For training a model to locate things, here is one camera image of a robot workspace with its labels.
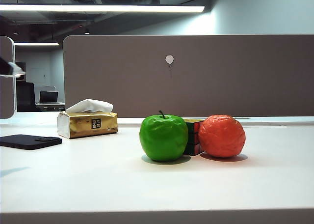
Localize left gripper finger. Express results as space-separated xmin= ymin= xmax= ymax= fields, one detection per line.
xmin=0 ymin=56 xmax=26 ymax=78

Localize green apple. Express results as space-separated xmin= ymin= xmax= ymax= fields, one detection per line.
xmin=139 ymin=110 xmax=189 ymax=163

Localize wrinkled red-orange fruit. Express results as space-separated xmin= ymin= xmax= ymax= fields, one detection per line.
xmin=198 ymin=114 xmax=246 ymax=159

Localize Rubik's cube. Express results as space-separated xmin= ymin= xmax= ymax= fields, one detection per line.
xmin=183 ymin=118 xmax=206 ymax=157

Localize dark background cabinet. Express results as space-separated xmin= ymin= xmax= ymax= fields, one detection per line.
xmin=16 ymin=61 xmax=27 ymax=83

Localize narrow brown desk partition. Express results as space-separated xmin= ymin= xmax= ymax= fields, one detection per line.
xmin=0 ymin=36 xmax=16 ymax=119

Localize black office chair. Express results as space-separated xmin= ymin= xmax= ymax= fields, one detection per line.
xmin=16 ymin=82 xmax=38 ymax=112

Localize short ceiling light strip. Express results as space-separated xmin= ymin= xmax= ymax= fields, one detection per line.
xmin=14 ymin=42 xmax=60 ymax=47

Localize dark background monitor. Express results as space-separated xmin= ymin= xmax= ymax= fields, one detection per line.
xmin=39 ymin=91 xmax=60 ymax=104

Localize gold tissue pack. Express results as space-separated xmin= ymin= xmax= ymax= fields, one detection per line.
xmin=57 ymin=98 xmax=119 ymax=140

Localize long ceiling light strip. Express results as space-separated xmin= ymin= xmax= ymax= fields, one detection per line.
xmin=0 ymin=4 xmax=206 ymax=14

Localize white adhesive hook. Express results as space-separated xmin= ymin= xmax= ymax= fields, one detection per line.
xmin=165 ymin=54 xmax=175 ymax=79

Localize wide brown desk partition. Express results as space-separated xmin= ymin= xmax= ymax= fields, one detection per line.
xmin=62 ymin=34 xmax=314 ymax=118

